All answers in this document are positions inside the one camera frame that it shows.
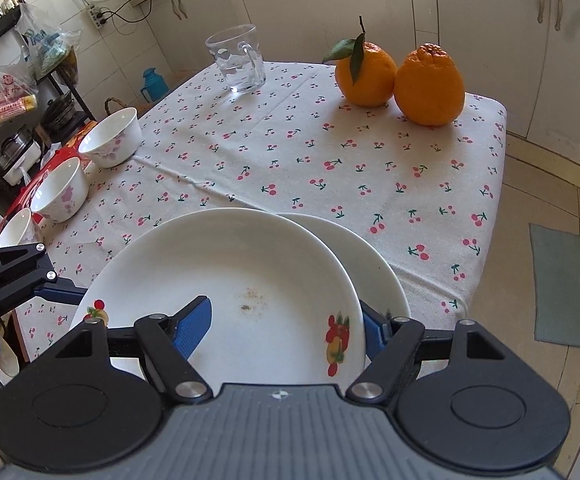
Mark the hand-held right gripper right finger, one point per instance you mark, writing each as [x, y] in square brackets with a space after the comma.
[372, 332]

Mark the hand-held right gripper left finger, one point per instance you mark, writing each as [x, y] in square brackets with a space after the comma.
[192, 327]

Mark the large white plate fruit print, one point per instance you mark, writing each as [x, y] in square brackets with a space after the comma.
[370, 270]

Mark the large white bowl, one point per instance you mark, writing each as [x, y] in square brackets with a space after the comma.
[17, 232]

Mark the stained white plate fruit print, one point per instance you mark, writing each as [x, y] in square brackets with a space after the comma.
[250, 270]

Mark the white bowl with pink print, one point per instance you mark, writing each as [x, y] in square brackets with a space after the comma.
[65, 195]
[112, 140]

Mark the white rice cooker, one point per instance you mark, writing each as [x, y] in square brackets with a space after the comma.
[20, 157]

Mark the black pot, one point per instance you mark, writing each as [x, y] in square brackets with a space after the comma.
[60, 115]

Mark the cherry print tablecloth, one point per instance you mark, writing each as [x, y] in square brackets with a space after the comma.
[320, 160]

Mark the green floor mat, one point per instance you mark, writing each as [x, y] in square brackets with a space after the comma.
[560, 285]

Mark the wicker basket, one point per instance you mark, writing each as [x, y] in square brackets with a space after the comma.
[115, 100]

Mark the black metal rack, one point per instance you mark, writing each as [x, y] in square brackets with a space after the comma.
[77, 94]

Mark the plastic bag with red print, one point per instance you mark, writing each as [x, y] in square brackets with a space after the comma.
[7, 90]

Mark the blue thermos flask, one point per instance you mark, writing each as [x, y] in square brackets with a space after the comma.
[152, 87]

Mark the bumpy orange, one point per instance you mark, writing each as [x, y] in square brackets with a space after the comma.
[430, 90]

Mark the clear plastic bag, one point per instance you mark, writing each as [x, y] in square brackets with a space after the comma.
[45, 40]

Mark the orange with green leaf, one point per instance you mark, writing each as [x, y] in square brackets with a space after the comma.
[365, 77]

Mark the clear glass mug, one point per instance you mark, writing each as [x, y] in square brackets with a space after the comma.
[235, 67]

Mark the white power strip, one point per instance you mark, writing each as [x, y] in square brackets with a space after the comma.
[97, 17]

